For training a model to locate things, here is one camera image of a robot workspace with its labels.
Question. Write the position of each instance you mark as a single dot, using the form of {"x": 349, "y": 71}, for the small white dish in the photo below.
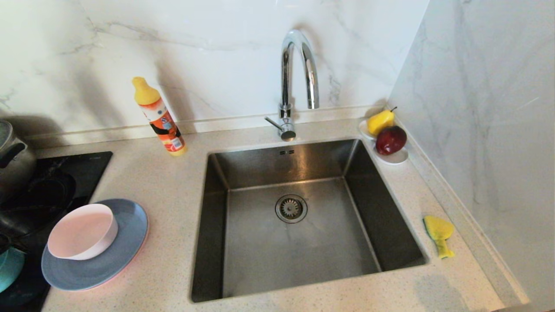
{"x": 395, "y": 159}

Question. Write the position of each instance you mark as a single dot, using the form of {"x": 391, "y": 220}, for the yellow green sponge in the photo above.
{"x": 438, "y": 227}

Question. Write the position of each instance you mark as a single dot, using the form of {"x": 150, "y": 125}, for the pink plate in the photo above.
{"x": 138, "y": 255}

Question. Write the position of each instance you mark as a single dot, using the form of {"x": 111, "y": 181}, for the dark red apple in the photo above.
{"x": 390, "y": 140}

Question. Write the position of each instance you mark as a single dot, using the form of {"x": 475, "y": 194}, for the orange dish soap bottle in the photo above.
{"x": 167, "y": 125}

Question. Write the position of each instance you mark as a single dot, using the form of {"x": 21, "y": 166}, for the black induction cooktop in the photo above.
{"x": 65, "y": 182}

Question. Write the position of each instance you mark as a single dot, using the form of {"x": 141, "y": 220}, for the round metal drain strainer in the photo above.
{"x": 291, "y": 208}

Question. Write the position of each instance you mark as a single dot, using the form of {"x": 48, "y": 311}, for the teal bowl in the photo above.
{"x": 8, "y": 268}

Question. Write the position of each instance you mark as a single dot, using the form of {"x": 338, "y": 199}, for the blue grey plate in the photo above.
{"x": 125, "y": 242}

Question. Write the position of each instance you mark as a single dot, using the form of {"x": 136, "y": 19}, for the pale pink bowl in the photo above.
{"x": 82, "y": 232}

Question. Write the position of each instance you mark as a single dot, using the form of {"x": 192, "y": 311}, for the chrome gooseneck faucet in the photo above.
{"x": 285, "y": 78}

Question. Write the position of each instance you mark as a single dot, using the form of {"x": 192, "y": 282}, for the yellow pear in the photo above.
{"x": 380, "y": 122}

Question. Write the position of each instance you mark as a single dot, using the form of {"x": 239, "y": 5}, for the stainless steel sink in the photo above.
{"x": 303, "y": 260}

